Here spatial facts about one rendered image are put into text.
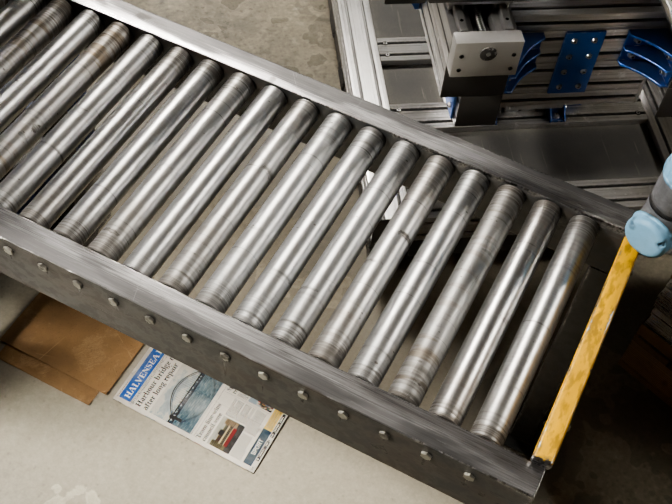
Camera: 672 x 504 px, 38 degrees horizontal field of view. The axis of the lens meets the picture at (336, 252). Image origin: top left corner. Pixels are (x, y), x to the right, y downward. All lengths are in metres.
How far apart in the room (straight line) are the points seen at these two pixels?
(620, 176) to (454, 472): 1.30
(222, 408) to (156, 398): 0.15
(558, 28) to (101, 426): 1.32
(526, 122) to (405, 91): 0.32
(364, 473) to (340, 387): 0.83
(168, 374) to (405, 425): 1.03
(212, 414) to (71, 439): 0.31
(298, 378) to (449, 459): 0.24
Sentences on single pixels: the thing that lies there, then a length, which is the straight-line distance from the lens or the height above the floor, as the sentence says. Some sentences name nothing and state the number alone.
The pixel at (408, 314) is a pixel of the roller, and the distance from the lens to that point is 1.48.
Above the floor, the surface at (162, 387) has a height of 0.01.
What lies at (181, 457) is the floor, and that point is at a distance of 2.24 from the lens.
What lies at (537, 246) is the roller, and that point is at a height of 0.80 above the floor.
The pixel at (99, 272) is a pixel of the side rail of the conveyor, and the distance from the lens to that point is 1.52.
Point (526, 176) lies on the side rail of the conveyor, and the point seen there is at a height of 0.80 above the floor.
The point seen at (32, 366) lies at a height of 0.00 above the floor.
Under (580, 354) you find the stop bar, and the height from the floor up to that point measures 0.82.
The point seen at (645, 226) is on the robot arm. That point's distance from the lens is 1.54.
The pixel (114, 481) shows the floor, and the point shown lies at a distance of 2.23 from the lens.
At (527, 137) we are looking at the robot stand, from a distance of 2.57.
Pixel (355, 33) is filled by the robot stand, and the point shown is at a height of 0.23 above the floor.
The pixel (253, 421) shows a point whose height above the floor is 0.01.
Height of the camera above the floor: 2.04
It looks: 54 degrees down
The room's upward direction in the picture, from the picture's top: 6 degrees clockwise
